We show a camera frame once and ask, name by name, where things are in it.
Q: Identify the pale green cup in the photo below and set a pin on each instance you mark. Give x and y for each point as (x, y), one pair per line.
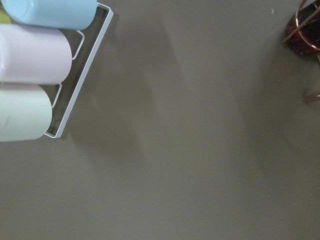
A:
(25, 112)

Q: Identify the light blue cup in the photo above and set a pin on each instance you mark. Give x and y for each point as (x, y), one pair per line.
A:
(59, 14)

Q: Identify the lilac pink cup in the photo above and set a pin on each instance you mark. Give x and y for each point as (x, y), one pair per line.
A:
(33, 55)

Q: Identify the yellow cup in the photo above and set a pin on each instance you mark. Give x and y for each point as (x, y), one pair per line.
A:
(4, 17)

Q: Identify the white wire cup rack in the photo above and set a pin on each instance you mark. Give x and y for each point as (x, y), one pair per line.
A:
(84, 45)

